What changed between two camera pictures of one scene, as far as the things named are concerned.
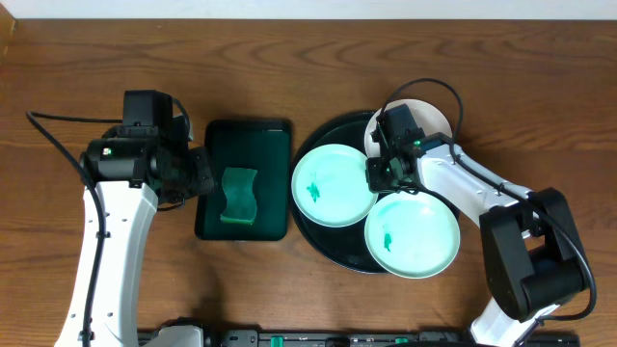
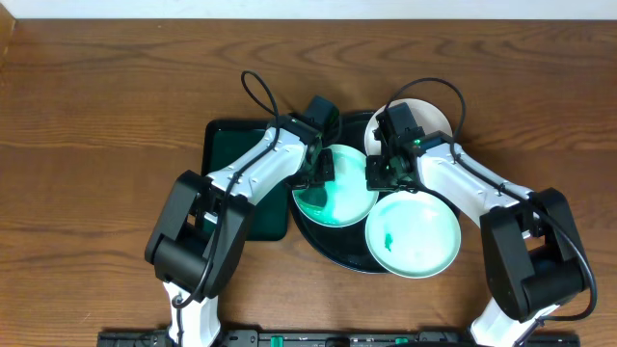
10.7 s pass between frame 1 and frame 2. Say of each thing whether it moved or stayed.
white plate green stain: stayed
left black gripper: moved
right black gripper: stayed
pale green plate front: stayed
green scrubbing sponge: moved
